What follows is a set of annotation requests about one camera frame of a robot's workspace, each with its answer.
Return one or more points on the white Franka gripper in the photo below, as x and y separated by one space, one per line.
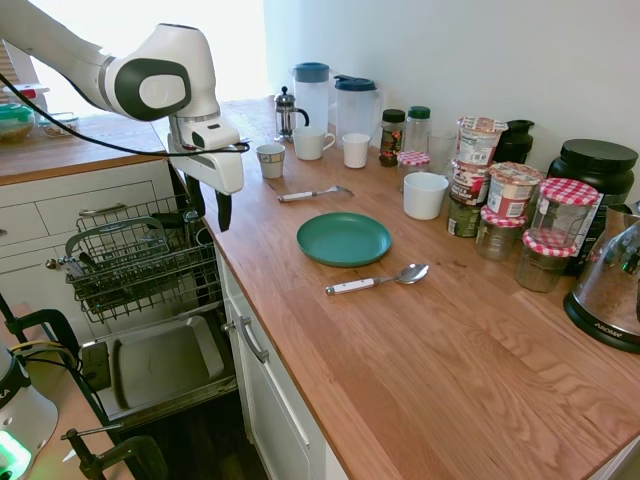
220 170

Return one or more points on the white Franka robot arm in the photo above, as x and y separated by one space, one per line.
165 55

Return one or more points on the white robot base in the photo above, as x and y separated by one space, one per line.
22 415

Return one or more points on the open dishwasher door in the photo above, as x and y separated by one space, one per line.
165 360

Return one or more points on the small patterned paper cup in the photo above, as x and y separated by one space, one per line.
270 162

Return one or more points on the grey cutlery basket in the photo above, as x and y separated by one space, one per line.
120 250

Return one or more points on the glass French press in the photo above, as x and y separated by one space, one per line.
286 117

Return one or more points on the green round plate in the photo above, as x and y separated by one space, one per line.
344 239

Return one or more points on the tall pitcher with blue lid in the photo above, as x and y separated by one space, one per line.
311 100

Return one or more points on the plain white cup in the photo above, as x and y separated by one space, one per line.
356 151

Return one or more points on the round metal cabinet knob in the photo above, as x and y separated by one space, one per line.
50 264

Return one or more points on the short pitcher with blue lid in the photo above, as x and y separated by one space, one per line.
356 110

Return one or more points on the clear glass food container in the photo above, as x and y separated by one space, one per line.
57 125

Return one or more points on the dark spice jar black lid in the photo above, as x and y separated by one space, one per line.
392 140

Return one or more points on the black metal clamp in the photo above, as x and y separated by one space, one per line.
55 330
120 452

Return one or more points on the small jar red gingham lid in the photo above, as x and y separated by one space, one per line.
413 160

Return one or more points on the white container red clip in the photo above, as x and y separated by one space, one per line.
27 97

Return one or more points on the food container green lid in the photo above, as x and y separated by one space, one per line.
15 122

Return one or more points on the wide white ceramic cup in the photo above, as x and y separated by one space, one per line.
425 197

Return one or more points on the clear spice jar green lid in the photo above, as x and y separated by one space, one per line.
418 130

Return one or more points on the clear glass tumbler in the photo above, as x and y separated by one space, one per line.
442 152

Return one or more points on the green tin can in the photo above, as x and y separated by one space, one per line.
462 217

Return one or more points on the oatmeal cup red label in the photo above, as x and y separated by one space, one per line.
469 182

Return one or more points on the oatmeal cup white label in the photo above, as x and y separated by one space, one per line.
512 192
477 142

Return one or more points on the glass jar red gingham lid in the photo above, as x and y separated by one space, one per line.
542 267
500 235

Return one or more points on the black shaker bottle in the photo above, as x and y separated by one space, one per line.
515 142

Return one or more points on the large jar red gingham lid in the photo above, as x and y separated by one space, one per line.
567 210

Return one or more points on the black protein powder tub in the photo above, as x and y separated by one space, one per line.
597 167

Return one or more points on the stainless steel electric kettle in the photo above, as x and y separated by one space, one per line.
607 280

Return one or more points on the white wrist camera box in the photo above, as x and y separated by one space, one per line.
212 135

